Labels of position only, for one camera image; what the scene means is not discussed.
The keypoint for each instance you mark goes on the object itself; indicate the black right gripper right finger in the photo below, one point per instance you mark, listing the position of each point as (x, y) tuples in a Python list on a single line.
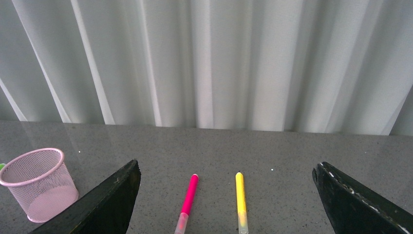
[(353, 208)]

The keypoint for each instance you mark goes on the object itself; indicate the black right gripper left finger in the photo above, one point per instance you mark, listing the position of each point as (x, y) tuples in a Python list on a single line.
[(106, 209)]

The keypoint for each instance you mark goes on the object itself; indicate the pink marker pen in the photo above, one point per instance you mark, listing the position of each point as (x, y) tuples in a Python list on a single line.
[(187, 205)]

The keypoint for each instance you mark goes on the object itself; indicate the pink mesh cup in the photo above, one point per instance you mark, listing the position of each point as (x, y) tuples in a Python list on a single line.
[(41, 183)]

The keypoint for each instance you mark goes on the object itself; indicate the yellow marker pen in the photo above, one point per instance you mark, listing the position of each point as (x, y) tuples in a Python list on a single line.
[(241, 204)]

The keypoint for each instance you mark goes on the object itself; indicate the white curtain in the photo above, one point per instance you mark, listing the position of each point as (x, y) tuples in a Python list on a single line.
[(320, 66)]

